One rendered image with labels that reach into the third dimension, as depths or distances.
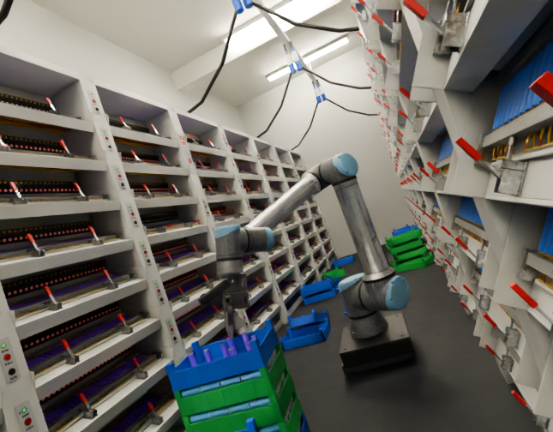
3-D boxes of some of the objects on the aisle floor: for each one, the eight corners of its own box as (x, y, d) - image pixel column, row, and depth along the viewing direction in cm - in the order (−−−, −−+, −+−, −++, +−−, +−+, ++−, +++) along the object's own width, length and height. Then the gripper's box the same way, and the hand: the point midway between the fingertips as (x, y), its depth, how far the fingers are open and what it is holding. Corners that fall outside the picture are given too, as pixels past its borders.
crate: (331, 328, 244) (327, 317, 245) (326, 340, 225) (321, 328, 225) (291, 339, 254) (287, 327, 254) (282, 351, 235) (278, 339, 235)
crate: (303, 327, 271) (301, 315, 274) (329, 320, 265) (327, 309, 268) (289, 328, 245) (286, 316, 247) (317, 321, 238) (314, 309, 241)
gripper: (248, 273, 121) (253, 339, 118) (242, 273, 131) (246, 333, 129) (222, 275, 118) (227, 343, 116) (218, 274, 129) (222, 336, 126)
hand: (228, 334), depth 122 cm, fingers open, 3 cm apart
